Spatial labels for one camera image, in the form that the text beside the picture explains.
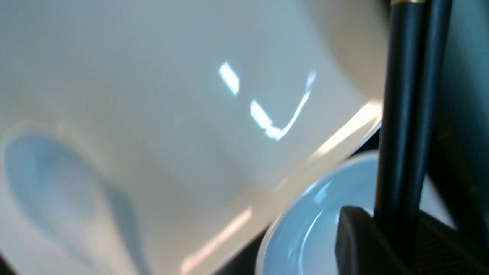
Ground large white square rice plate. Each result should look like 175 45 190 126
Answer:
1 0 389 275

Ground small white dish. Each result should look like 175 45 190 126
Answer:
255 151 457 275

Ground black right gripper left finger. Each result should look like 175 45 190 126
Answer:
335 206 411 275

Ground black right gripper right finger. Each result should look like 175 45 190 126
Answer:
415 211 489 275

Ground black chopstick gold band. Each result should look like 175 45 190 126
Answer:
399 0 453 265
374 0 426 236

